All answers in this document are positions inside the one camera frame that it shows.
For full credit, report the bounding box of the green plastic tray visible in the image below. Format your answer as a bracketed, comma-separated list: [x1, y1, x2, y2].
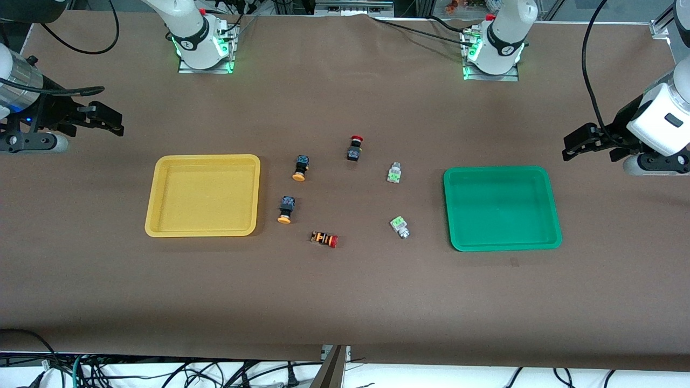
[443, 166, 563, 252]

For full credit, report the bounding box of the yellow plastic tray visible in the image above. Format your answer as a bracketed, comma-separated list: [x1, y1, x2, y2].
[144, 154, 261, 238]

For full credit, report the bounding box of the grey equipment box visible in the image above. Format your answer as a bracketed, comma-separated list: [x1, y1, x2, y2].
[315, 0, 395, 17]

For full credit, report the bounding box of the brown table cover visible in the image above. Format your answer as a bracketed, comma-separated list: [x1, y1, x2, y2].
[0, 11, 690, 372]

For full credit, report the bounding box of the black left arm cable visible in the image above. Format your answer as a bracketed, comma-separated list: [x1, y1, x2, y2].
[582, 0, 615, 142]

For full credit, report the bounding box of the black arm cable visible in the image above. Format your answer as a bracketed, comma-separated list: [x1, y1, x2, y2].
[582, 0, 615, 142]
[0, 0, 120, 99]

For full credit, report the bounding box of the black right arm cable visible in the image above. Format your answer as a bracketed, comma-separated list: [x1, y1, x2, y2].
[0, 0, 120, 99]

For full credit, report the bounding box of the aluminium frame corner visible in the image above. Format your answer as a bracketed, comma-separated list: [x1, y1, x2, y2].
[648, 0, 679, 39]

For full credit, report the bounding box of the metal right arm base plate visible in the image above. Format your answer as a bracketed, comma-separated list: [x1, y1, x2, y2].
[177, 22, 238, 74]

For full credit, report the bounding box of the black cable on table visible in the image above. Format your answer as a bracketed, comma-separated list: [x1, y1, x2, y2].
[370, 15, 475, 43]

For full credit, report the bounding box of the black looped floor cable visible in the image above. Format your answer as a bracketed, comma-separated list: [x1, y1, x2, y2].
[0, 328, 60, 378]

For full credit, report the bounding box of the green floor cable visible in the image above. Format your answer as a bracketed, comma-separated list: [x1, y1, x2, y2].
[70, 353, 89, 388]

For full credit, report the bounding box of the black tangled floor cable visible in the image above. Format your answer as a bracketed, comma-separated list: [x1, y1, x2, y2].
[89, 358, 324, 388]

